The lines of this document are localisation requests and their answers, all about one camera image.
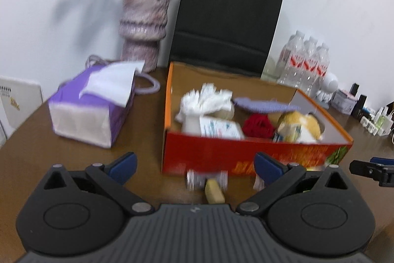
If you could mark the grey spool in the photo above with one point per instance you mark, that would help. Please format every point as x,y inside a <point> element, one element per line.
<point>194,179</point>

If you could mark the mottled purple ceramic vase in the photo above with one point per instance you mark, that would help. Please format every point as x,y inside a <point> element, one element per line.
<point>143,25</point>

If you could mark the black paper bag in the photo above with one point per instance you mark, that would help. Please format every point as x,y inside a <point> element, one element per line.
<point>227,19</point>

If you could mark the orange cardboard box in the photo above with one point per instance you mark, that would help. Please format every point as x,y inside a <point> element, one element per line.
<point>200,152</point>

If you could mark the white tissue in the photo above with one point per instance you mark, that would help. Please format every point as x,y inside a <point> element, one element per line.
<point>200,101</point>

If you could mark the small printed tin box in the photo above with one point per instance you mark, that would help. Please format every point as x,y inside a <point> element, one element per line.
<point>344,101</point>

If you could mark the white plug adapter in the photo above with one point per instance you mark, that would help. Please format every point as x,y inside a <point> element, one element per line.
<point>369,124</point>

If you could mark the clear water bottle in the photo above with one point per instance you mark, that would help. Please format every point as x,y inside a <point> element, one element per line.
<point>321,69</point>
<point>307,65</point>
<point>291,59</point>

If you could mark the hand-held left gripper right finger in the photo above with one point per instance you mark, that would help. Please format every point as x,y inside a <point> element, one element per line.
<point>267,169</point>

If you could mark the white robot figure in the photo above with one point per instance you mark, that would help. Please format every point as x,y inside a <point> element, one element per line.
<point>327,87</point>

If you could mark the red rose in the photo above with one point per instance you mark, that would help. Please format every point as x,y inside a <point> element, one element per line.
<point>258,126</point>

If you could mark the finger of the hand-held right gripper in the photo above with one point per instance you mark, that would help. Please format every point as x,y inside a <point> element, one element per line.
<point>383,160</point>
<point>369,169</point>

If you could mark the white plastic bottle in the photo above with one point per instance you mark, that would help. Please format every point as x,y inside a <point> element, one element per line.
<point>215,127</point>

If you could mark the glass cup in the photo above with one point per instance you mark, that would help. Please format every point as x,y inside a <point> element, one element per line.
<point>271,70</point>

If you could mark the yellow white plush sheep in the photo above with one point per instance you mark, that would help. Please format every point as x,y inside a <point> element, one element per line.
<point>301,126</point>

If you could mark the purple tissue pack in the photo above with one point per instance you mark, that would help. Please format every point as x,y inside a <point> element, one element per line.
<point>83,115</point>

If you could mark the purple knitted pouch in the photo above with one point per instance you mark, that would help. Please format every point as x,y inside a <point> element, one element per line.
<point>264,105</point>

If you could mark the black small devices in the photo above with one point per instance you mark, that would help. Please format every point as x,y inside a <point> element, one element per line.
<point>360,106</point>

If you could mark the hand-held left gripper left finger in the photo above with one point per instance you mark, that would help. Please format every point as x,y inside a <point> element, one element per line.
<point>123,167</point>

